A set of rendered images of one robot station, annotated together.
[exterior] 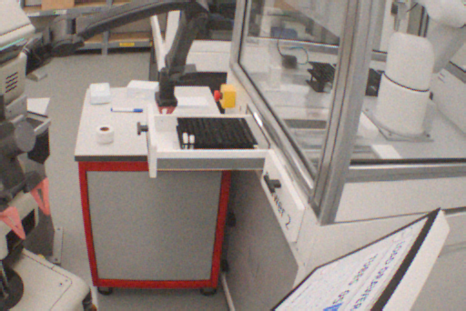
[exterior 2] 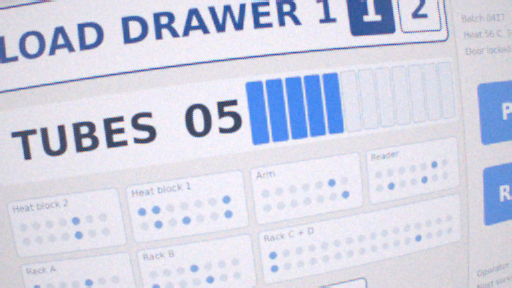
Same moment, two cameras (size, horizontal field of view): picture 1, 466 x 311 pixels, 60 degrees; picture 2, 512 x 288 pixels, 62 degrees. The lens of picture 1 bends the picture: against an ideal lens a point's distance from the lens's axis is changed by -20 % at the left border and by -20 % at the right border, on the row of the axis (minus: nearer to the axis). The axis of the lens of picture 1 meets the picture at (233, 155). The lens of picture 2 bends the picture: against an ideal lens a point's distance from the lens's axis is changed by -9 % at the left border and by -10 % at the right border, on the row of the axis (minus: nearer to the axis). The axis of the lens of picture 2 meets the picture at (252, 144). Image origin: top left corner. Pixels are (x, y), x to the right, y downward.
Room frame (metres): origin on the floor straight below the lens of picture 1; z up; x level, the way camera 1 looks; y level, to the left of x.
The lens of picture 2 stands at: (0.59, -0.02, 1.30)
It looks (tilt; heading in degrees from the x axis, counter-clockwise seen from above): 45 degrees down; 224
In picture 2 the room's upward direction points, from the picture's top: 1 degrees clockwise
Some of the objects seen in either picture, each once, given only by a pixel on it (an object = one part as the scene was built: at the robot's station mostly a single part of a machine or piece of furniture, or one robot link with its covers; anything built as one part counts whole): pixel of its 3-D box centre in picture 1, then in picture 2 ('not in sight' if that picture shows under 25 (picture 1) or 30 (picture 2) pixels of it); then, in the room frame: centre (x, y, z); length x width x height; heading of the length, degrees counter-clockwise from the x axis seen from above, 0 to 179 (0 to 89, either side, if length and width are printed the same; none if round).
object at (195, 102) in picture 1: (191, 102); not in sight; (1.86, 0.20, 0.77); 0.13 x 0.09 x 0.02; 106
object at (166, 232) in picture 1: (146, 195); not in sight; (1.71, 0.35, 0.38); 0.62 x 0.58 x 0.76; 15
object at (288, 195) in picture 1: (281, 194); not in sight; (1.10, -0.14, 0.87); 0.29 x 0.02 x 0.11; 15
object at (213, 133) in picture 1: (214, 138); not in sight; (1.37, 0.06, 0.87); 0.22 x 0.18 x 0.06; 105
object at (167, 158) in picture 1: (217, 140); not in sight; (1.37, 0.05, 0.86); 0.40 x 0.26 x 0.06; 105
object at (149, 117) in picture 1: (150, 137); not in sight; (1.31, 0.25, 0.87); 0.29 x 0.02 x 0.11; 15
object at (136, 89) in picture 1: (142, 90); not in sight; (1.91, 0.42, 0.79); 0.13 x 0.09 x 0.05; 90
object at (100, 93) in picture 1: (99, 93); not in sight; (1.84, 0.61, 0.78); 0.15 x 0.10 x 0.04; 22
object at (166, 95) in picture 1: (166, 91); not in sight; (1.58, 0.26, 0.92); 0.10 x 0.07 x 0.07; 25
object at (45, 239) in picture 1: (25, 184); not in sight; (1.63, 0.96, 0.38); 0.30 x 0.30 x 0.76; 15
